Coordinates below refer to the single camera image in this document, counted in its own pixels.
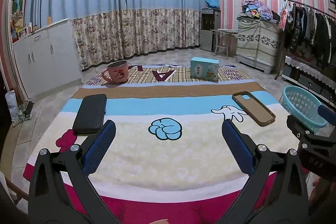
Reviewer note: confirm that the person's right hand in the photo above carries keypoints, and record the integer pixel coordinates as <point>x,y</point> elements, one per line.
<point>320,190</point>

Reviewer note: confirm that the blue covered water bottle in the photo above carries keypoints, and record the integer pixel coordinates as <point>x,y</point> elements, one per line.
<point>213,2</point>

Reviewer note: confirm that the row of hanging clothes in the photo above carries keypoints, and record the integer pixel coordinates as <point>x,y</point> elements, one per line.
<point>309,27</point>

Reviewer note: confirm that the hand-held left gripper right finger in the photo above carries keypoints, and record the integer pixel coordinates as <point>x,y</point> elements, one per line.
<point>237,148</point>

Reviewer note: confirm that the small grey stand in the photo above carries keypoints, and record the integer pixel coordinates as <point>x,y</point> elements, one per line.
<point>29,106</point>

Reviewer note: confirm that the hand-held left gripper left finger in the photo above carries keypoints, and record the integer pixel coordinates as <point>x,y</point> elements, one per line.
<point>101,148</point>

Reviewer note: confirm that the cartoon printed blanket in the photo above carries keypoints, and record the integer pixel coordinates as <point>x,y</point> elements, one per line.
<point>157,155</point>

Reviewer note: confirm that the pink mug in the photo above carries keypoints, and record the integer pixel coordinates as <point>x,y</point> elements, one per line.
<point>118,73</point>

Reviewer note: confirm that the pile of folded clothes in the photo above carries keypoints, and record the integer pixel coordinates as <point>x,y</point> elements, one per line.
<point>256,10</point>

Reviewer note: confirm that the light blue plastic basket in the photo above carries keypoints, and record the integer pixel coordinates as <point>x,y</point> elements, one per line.
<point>302,106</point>

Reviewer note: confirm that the grey water dispenser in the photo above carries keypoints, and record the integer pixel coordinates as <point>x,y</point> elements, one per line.
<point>210,31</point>

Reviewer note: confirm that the low cabinet with lace cloth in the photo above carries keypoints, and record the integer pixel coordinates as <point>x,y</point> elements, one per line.
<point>307,77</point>

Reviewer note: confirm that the pink hanging bag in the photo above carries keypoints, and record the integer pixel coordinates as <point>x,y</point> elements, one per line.
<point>283,16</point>

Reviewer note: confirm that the brown phone case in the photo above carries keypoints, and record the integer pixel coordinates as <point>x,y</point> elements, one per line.
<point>253,108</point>

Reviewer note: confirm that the small wooden stool table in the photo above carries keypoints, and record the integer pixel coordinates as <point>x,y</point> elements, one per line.
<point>223,31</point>

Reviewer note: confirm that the yellow bottle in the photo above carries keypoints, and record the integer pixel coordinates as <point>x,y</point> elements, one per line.
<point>49,21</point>

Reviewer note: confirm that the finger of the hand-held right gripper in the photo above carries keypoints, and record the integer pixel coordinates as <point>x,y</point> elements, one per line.
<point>298,127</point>
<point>326,113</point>

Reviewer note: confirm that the patterned cloth covered cabinet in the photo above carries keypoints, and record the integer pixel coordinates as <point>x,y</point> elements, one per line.
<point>257,43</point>

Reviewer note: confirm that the white patterned bag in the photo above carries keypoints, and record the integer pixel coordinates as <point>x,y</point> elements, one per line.
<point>13,108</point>

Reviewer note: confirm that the metal clothes rack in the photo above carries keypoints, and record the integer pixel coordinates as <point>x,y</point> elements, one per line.
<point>277,74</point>

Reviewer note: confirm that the teal cardboard box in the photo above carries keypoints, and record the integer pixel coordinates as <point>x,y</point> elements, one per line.
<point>204,69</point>

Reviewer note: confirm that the black flat case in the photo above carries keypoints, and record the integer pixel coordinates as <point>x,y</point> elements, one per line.
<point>89,113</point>

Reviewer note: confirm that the white cabinet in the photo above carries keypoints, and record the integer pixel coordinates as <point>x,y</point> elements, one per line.
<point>44,56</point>

